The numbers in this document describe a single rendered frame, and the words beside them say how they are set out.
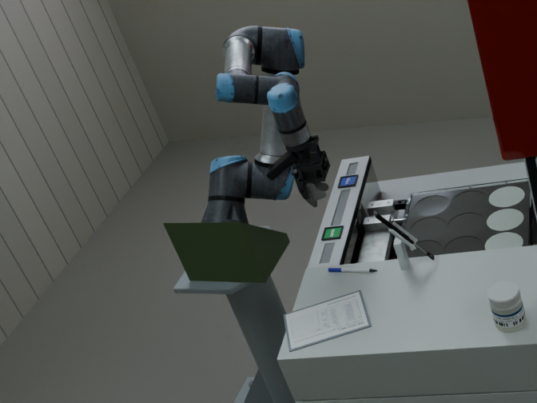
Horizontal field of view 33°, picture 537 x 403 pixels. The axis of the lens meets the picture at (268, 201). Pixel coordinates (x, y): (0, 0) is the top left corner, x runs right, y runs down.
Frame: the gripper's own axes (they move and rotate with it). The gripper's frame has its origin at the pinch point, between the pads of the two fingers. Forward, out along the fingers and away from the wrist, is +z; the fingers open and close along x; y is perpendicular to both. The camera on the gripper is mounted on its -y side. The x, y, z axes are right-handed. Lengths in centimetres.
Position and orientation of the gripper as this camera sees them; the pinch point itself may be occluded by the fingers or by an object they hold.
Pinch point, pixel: (312, 202)
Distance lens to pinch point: 248.5
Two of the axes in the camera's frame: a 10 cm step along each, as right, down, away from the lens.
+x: 2.4, -5.8, 7.8
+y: 9.2, -1.2, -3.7
